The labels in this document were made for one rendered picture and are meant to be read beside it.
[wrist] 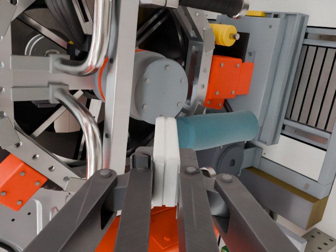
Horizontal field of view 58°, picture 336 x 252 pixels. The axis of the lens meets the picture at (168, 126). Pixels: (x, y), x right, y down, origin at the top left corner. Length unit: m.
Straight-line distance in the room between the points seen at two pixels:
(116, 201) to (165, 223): 0.82
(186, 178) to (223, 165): 0.99
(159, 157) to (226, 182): 0.04
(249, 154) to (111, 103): 0.96
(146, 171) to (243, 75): 0.82
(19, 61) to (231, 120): 0.50
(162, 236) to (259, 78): 0.66
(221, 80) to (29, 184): 0.56
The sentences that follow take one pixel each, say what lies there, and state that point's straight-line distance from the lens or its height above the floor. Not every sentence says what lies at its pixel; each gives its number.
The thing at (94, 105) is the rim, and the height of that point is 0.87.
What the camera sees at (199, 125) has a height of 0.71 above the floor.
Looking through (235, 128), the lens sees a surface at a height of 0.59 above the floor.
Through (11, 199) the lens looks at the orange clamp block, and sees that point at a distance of 0.70.
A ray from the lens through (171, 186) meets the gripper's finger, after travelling 0.17.
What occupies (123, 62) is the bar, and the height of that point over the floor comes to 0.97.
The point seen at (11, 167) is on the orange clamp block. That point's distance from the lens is 0.69.
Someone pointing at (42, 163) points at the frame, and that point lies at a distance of 0.68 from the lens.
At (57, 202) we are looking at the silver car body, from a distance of 1.27.
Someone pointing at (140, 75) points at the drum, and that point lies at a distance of 0.54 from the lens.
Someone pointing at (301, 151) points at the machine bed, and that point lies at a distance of 1.30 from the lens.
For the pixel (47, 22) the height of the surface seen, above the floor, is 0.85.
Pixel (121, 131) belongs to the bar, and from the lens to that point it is 0.49.
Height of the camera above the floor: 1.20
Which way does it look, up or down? 38 degrees down
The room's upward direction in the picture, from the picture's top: 97 degrees counter-clockwise
